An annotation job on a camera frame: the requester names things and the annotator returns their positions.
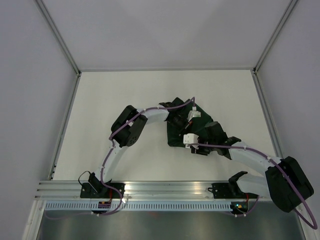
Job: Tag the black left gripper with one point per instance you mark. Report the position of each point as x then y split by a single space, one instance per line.
185 125

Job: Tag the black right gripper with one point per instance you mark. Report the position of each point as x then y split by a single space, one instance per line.
199 151

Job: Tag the dark green cloth napkin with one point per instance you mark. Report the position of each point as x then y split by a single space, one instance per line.
174 138

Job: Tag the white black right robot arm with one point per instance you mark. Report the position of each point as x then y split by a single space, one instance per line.
280 179

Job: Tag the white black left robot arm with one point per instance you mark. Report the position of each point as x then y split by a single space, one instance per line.
127 128

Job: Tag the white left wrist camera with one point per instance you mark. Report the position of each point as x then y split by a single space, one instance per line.
194 114

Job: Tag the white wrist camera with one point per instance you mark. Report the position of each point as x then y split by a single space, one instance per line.
194 114
191 140

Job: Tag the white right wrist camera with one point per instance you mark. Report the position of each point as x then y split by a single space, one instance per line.
191 140

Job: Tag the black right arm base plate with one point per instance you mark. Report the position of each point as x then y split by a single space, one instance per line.
223 190

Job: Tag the aluminium right side rail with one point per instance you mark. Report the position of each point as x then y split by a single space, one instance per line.
272 130

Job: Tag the aluminium front rail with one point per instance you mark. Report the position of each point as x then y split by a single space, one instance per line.
137 191

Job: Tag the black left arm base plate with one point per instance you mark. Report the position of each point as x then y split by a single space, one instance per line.
102 190

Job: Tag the white slotted cable duct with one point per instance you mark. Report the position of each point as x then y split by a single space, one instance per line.
220 206

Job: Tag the aluminium right frame post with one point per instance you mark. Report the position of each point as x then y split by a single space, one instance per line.
275 34

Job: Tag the aluminium frame post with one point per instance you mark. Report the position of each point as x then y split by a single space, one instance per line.
275 34
40 4

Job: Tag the aluminium left frame post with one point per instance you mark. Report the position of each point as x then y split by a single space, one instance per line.
40 4

